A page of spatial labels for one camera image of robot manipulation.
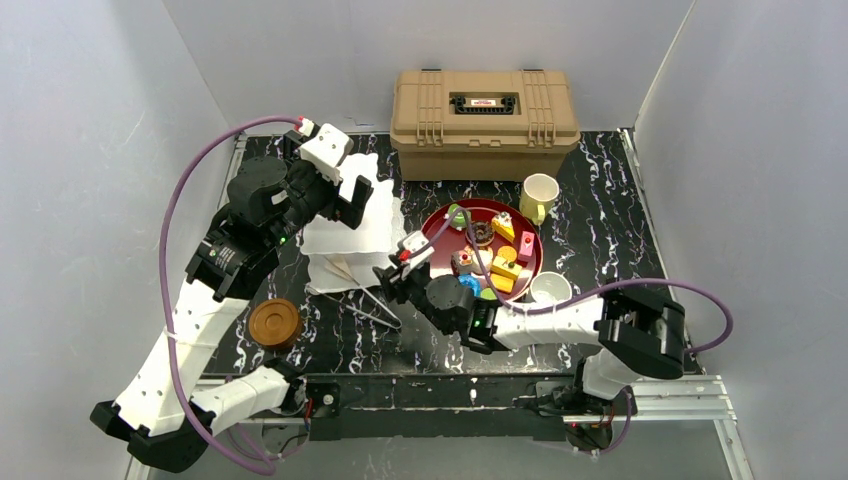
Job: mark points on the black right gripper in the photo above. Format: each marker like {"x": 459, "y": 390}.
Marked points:
{"x": 395, "y": 283}

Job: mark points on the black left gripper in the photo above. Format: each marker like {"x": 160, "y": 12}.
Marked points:
{"x": 341, "y": 201}

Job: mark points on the white three-tier dessert stand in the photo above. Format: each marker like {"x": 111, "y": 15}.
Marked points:
{"x": 364, "y": 247}

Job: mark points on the red round tray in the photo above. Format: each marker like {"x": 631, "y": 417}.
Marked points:
{"x": 452, "y": 240}

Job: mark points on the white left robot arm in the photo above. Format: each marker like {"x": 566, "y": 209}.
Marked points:
{"x": 165, "y": 422}

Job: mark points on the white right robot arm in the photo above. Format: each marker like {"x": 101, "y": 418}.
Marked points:
{"x": 639, "y": 332}

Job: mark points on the blue sprinkled donut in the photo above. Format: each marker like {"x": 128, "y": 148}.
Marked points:
{"x": 470, "y": 281}

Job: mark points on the green round macaron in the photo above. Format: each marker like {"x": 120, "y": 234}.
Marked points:
{"x": 488, "y": 294}

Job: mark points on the white round cream puff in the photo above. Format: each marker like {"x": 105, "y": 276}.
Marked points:
{"x": 481, "y": 260}

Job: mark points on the green swirl roll cake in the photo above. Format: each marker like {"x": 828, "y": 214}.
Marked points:
{"x": 458, "y": 218}

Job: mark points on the chocolate glazed donut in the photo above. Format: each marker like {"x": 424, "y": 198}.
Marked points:
{"x": 482, "y": 233}

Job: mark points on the orange square cake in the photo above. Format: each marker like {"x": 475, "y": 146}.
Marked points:
{"x": 502, "y": 283}

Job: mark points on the orange round cookie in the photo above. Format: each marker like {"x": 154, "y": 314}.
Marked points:
{"x": 508, "y": 253}

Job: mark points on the yellow cake slice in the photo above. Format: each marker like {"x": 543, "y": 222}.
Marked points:
{"x": 502, "y": 224}

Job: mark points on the pink cake with cherry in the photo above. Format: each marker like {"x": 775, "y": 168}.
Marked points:
{"x": 526, "y": 246}

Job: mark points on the white mug blue base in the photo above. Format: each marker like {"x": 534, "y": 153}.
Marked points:
{"x": 550, "y": 287}

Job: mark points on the brown wooden coaster stack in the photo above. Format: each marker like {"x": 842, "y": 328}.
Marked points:
{"x": 275, "y": 324}

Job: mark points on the tan plastic toolbox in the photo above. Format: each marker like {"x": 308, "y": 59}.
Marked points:
{"x": 482, "y": 126}

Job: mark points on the pale green ceramic mug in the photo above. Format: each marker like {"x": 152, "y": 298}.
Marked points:
{"x": 538, "y": 194}

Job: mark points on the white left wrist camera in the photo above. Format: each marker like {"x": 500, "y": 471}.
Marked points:
{"x": 325, "y": 148}

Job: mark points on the black base frame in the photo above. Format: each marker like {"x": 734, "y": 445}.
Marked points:
{"x": 539, "y": 406}

